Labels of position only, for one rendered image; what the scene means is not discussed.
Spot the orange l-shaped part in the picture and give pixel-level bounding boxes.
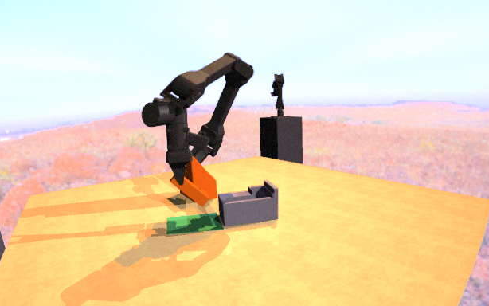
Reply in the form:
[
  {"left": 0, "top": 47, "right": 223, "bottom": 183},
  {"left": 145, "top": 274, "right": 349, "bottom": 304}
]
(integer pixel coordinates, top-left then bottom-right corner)
[{"left": 170, "top": 175, "right": 209, "bottom": 207}]

